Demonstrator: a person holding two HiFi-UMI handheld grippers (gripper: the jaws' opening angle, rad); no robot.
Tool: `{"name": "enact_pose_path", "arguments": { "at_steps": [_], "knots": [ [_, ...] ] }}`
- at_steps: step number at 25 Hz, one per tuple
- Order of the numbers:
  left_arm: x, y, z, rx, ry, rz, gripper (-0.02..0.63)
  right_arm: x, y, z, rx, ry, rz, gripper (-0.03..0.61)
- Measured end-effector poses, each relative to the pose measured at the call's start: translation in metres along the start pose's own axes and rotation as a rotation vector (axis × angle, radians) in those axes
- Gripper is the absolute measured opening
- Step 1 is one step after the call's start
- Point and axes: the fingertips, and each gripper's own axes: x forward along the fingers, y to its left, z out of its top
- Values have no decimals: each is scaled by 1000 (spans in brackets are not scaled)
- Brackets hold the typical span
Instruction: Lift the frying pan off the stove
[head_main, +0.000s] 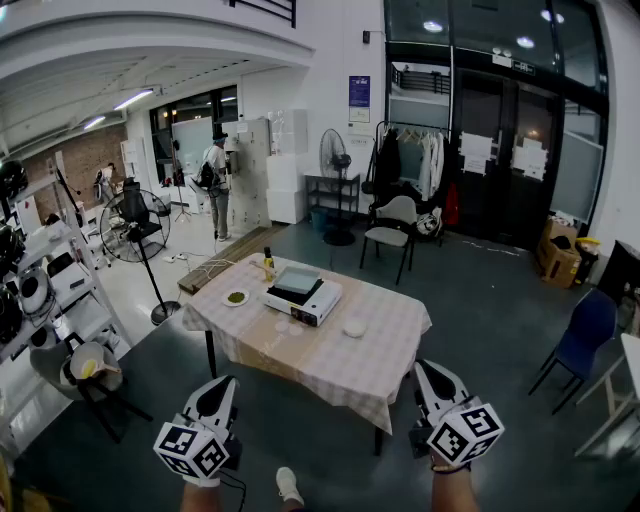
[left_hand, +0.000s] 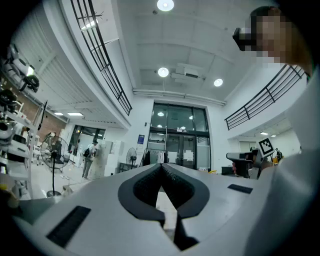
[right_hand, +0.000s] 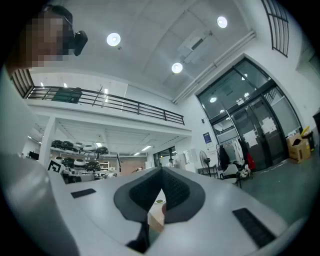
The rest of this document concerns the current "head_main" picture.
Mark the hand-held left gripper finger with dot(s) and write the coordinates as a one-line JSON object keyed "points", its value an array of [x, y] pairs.
{"points": [[194, 401], [231, 400]]}

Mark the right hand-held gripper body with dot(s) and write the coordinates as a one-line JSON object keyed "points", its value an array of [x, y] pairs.
{"points": [[465, 435]]}

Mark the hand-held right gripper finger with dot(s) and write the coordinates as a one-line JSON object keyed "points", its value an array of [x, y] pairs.
{"points": [[425, 382], [460, 387]]}

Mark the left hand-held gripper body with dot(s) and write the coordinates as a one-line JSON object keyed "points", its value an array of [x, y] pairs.
{"points": [[192, 447]]}

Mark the white induction cooker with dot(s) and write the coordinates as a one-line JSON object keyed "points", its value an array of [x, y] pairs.
{"points": [[320, 305]]}

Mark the person's right forearm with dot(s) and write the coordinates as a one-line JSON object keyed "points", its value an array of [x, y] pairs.
{"points": [[455, 492]]}

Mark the person's left forearm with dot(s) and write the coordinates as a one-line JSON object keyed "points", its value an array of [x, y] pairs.
{"points": [[200, 497]]}

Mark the small white round lid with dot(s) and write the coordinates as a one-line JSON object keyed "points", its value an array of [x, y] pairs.
{"points": [[355, 329]]}

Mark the table with checkered cloth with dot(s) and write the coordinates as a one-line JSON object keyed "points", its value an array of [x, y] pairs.
{"points": [[320, 365]]}

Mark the person's white shoe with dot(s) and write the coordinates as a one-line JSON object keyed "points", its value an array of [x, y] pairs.
{"points": [[288, 484]]}

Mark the white plate with green food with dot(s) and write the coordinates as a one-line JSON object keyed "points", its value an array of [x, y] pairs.
{"points": [[235, 298]]}

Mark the white bowl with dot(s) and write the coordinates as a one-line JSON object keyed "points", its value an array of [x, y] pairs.
{"points": [[85, 357]]}

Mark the blue chair black legs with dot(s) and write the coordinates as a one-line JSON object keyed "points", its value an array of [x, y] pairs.
{"points": [[587, 335]]}

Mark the yellow oil bottle black cap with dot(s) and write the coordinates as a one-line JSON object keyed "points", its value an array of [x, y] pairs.
{"points": [[269, 265]]}

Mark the white power strip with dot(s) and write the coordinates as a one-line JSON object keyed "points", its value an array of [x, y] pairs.
{"points": [[175, 258]]}

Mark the wooden floor platform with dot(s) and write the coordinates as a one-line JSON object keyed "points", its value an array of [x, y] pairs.
{"points": [[235, 252]]}

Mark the grey shell chair black legs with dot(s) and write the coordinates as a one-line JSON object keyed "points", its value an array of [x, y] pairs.
{"points": [[47, 367]]}

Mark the brown cardboard box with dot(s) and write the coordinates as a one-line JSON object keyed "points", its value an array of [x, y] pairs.
{"points": [[557, 265]]}

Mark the white and black backpack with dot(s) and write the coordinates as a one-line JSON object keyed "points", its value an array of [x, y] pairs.
{"points": [[430, 222]]}

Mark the black standing fan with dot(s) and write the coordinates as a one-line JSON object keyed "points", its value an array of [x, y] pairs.
{"points": [[134, 232], [339, 235]]}

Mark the white side table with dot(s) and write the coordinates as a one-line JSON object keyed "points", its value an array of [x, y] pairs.
{"points": [[631, 355]]}

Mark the black glass double door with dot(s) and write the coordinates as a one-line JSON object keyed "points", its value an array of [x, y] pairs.
{"points": [[492, 215]]}

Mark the red hanging bag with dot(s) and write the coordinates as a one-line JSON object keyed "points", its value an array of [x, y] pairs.
{"points": [[451, 207]]}

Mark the white metal shelf unit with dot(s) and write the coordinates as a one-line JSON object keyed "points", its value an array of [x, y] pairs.
{"points": [[62, 282]]}

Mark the teal bin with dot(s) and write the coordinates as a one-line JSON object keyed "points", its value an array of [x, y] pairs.
{"points": [[319, 221]]}

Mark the yellow bag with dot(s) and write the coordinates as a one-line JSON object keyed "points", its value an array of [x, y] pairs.
{"points": [[589, 241]]}

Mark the white helmet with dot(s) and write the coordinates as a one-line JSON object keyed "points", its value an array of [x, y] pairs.
{"points": [[32, 292]]}

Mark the black storage case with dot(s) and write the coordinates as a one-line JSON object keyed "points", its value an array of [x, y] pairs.
{"points": [[622, 270]]}

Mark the black office chair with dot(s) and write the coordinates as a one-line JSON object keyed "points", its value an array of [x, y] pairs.
{"points": [[134, 205]]}

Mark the stack of white boxes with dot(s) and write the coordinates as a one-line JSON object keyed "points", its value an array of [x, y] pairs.
{"points": [[286, 200]]}

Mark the beige locker cabinet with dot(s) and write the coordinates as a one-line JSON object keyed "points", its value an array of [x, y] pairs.
{"points": [[252, 190]]}

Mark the white hanging shirt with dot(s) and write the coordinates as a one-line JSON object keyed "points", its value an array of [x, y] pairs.
{"points": [[430, 165]]}

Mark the black hanging coat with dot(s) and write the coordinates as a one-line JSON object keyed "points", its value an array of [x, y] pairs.
{"points": [[387, 165]]}

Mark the black low shelf table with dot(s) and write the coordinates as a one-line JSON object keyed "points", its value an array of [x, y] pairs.
{"points": [[332, 176]]}

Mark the white paper notice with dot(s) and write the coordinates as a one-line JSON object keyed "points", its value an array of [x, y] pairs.
{"points": [[475, 150], [530, 160]]}

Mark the frosted glass panel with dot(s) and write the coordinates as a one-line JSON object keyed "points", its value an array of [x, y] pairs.
{"points": [[577, 180]]}

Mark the black tripod stand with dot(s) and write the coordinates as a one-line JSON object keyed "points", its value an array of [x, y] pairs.
{"points": [[176, 147]]}

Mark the white board panel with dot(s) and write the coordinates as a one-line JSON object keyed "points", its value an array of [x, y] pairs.
{"points": [[192, 145]]}

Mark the black clothes rack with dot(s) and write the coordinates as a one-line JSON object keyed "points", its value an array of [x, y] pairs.
{"points": [[415, 125]]}

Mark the black helmet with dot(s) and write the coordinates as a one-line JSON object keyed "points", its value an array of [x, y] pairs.
{"points": [[12, 177]]}

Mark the ceiling tube light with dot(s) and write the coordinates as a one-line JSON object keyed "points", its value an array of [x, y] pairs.
{"points": [[132, 99], [94, 122]]}

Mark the black balcony railing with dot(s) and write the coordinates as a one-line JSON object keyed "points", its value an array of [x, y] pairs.
{"points": [[293, 12]]}

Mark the grey chair black frame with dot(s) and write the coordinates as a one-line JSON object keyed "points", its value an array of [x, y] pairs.
{"points": [[390, 235]]}

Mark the blue wall poster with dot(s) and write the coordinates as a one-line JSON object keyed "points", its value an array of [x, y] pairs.
{"points": [[359, 92]]}

